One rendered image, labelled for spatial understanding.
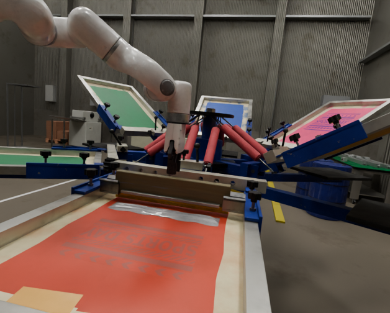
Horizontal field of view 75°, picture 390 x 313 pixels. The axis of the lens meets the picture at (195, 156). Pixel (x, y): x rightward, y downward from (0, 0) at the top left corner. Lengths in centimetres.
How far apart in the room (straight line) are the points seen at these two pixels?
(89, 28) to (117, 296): 63
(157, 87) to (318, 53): 892
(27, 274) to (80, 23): 58
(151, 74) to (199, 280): 53
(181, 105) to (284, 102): 839
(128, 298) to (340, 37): 960
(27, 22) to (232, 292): 73
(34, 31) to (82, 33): 11
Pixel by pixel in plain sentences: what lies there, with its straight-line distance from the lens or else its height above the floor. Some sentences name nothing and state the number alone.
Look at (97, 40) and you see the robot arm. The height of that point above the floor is 144.
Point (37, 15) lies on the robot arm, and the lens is 76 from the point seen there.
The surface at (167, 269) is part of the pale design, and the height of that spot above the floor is 96.
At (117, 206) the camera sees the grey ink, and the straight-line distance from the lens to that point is 88.
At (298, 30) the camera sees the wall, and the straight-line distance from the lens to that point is 964.
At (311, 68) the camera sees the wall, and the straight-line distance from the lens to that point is 940.
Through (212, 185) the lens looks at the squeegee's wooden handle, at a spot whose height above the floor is 105.
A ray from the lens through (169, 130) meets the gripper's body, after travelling 82.
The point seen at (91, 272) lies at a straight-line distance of 57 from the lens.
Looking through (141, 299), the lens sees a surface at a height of 96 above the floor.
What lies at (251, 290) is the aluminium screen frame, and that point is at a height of 99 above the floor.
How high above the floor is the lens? 126
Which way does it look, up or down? 8 degrees down
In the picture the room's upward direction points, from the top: 6 degrees clockwise
